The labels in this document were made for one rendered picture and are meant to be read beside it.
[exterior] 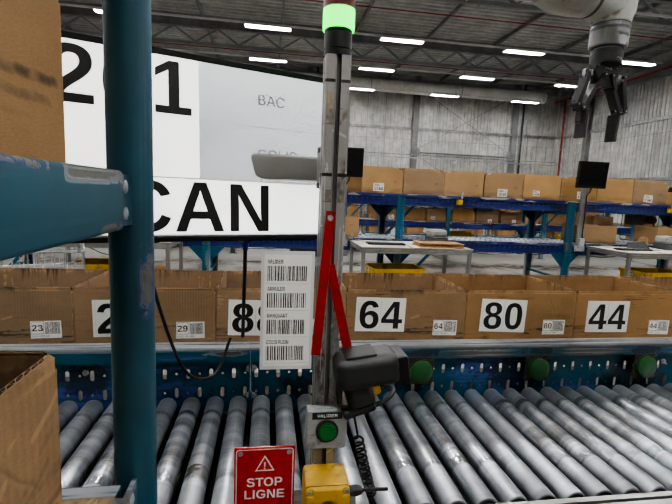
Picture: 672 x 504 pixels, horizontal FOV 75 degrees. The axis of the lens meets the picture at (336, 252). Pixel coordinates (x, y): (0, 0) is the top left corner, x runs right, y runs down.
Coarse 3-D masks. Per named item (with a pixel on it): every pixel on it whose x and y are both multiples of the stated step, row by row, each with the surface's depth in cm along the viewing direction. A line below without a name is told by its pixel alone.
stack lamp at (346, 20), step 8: (328, 0) 67; (336, 0) 66; (344, 0) 66; (352, 0) 67; (328, 8) 67; (336, 8) 66; (344, 8) 66; (352, 8) 67; (328, 16) 67; (336, 16) 66; (344, 16) 66; (352, 16) 67; (328, 24) 67; (336, 24) 67; (344, 24) 67; (352, 24) 68; (352, 32) 69
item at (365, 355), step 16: (336, 352) 73; (352, 352) 71; (368, 352) 70; (384, 352) 70; (400, 352) 71; (336, 368) 69; (352, 368) 68; (368, 368) 68; (384, 368) 69; (400, 368) 70; (352, 384) 68; (368, 384) 69; (384, 384) 70; (352, 400) 70; (368, 400) 71; (352, 416) 70
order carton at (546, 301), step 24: (480, 288) 173; (504, 288) 174; (528, 288) 174; (552, 288) 159; (480, 312) 143; (528, 312) 145; (552, 312) 146; (480, 336) 144; (504, 336) 145; (528, 336) 146; (552, 336) 148
